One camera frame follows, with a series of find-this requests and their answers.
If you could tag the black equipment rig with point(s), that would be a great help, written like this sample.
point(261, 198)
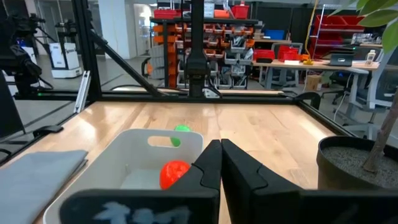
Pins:
point(18, 62)

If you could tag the red shelving unit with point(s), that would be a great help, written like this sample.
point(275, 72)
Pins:
point(339, 23)

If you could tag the grey folded cloth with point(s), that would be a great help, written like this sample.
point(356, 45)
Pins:
point(34, 183)

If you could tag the red plastic basket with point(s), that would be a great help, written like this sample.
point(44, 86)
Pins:
point(240, 12)

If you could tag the red crate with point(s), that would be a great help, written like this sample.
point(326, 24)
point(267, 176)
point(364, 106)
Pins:
point(264, 54)
point(287, 53)

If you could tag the green potted plant black pot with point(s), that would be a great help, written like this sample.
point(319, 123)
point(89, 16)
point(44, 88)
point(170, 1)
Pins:
point(335, 168)

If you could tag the white plastic storage bin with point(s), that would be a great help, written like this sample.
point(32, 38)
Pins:
point(109, 174)

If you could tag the black table clamp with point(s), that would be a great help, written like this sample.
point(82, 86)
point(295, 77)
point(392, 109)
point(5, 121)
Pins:
point(49, 129)

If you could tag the silver aluminium bar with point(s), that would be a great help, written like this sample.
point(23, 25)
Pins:
point(82, 93)

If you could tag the parts rack orange bins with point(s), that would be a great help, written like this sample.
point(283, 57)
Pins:
point(169, 46)

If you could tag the green toy produce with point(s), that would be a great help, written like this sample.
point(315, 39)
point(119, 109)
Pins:
point(182, 128)

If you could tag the white bottle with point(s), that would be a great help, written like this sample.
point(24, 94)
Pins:
point(370, 58)

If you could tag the white equipment cabinet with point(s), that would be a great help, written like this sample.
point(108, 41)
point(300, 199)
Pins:
point(65, 59)

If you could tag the white building column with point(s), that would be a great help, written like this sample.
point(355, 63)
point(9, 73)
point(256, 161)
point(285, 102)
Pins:
point(113, 28)

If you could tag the cardboard box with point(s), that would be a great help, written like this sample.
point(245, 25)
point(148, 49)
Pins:
point(313, 82)

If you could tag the wooden desk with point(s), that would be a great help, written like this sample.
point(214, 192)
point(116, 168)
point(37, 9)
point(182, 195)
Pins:
point(320, 64)

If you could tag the red storage bin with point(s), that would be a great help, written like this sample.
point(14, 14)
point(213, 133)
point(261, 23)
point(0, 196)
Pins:
point(166, 14)

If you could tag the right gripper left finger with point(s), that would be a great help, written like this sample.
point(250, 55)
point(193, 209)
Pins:
point(202, 180)

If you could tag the red toy produce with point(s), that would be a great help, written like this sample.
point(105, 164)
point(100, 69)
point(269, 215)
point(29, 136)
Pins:
point(172, 174)

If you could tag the blue storage bin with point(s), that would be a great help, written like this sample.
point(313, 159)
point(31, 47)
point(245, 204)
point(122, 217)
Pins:
point(274, 35)

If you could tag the black box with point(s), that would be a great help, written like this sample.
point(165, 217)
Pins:
point(342, 59)

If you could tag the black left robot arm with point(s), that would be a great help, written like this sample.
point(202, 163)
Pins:
point(197, 67)

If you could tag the white grey office chair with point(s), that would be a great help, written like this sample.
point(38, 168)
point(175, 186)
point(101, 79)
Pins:
point(379, 90)

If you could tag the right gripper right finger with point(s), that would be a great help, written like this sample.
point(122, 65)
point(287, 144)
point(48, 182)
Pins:
point(248, 193)

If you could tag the black aluminium table frame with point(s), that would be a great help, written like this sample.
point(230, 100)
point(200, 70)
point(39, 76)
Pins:
point(87, 46)

